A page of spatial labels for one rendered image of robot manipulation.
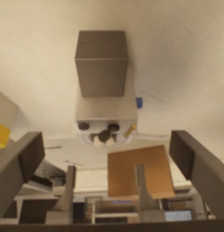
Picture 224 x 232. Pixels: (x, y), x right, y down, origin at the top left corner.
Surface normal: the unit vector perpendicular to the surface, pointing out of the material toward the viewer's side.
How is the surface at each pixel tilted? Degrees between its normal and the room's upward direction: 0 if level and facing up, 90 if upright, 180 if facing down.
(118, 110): 90
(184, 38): 0
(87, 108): 90
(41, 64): 0
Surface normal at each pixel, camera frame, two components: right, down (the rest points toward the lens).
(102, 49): 0.02, -0.54
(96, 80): 0.02, 0.84
